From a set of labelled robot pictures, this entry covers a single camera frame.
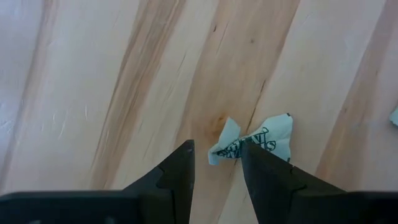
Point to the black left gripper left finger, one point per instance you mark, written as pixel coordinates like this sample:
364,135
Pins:
177,186

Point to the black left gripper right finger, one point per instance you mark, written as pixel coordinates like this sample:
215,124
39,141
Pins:
273,186

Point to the pale green printed packet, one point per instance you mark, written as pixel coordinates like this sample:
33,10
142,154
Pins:
280,130
395,117

